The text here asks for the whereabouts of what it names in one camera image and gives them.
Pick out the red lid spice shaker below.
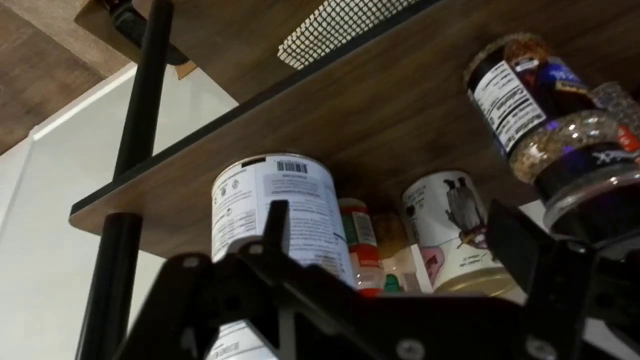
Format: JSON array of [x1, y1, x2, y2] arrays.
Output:
[[337, 195, 386, 297]]

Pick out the white cylindrical container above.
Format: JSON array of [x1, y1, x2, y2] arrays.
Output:
[[205, 151, 358, 360]]

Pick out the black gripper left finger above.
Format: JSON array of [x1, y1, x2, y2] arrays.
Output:
[[118, 197, 362, 360]]

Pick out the seasoning jar dark label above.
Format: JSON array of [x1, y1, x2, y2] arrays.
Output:
[[507, 108, 640, 248]]

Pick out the spice jar green cap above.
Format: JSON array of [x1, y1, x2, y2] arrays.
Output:
[[379, 244, 436, 296]]

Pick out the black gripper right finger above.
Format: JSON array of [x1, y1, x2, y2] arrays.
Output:
[[486, 197, 640, 360]]

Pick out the glass spice jar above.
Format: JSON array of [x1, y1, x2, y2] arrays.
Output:
[[464, 32, 599, 159]]

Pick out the dark wooden shelf unit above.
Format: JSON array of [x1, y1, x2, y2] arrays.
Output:
[[67, 0, 640, 360]]

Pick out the white mesh shelf mat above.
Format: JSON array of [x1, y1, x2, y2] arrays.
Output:
[[276, 0, 420, 72]]

